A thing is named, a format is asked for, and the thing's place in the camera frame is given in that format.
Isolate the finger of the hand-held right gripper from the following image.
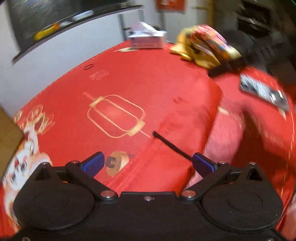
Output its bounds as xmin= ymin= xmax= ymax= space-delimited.
xmin=208 ymin=57 xmax=247 ymax=77

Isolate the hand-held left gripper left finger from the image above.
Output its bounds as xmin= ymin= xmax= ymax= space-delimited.
xmin=35 ymin=151 xmax=118 ymax=202

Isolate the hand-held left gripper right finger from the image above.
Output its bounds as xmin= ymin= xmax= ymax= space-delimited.
xmin=179 ymin=152 xmax=266 ymax=201

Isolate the red printed tote bag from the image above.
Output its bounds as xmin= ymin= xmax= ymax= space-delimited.
xmin=111 ymin=70 xmax=245 ymax=193

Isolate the yellow tiger plush toy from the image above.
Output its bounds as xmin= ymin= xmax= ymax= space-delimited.
xmin=170 ymin=24 xmax=242 ymax=69

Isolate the silver patterned flat object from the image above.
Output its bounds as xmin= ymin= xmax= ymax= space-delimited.
xmin=239 ymin=74 xmax=291 ymax=114

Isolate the red printed tablecloth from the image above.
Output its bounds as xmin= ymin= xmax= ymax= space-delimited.
xmin=0 ymin=42 xmax=296 ymax=234

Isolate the red printed hanging cloth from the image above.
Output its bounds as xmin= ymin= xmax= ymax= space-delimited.
xmin=156 ymin=0 xmax=186 ymax=12

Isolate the white tissue pack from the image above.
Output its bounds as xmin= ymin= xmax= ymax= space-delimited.
xmin=127 ymin=21 xmax=167 ymax=49

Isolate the brown cardboard box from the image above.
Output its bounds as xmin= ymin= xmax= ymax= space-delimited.
xmin=0 ymin=107 xmax=25 ymax=179

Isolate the black window sill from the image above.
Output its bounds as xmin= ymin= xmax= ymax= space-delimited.
xmin=11 ymin=5 xmax=144 ymax=65

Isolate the yellow snack packet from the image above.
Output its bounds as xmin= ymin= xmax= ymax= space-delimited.
xmin=34 ymin=23 xmax=60 ymax=40

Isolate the white snack packet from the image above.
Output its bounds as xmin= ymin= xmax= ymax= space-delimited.
xmin=70 ymin=10 xmax=94 ymax=21

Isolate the dark window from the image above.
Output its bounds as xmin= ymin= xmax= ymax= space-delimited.
xmin=6 ymin=0 xmax=144 ymax=47

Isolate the black cord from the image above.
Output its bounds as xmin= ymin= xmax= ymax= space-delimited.
xmin=153 ymin=131 xmax=195 ymax=161

